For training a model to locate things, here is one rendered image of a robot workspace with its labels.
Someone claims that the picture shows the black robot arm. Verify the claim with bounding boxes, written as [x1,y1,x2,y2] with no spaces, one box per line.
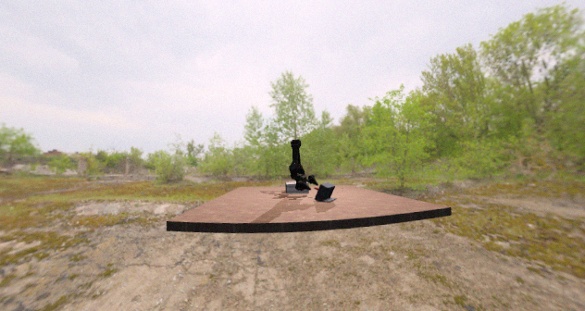
[289,140,305,180]

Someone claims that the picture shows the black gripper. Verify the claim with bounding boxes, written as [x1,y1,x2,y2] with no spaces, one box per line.
[295,174,318,190]

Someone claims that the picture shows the grey sloped panel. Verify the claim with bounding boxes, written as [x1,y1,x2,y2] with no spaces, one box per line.
[315,182,337,203]

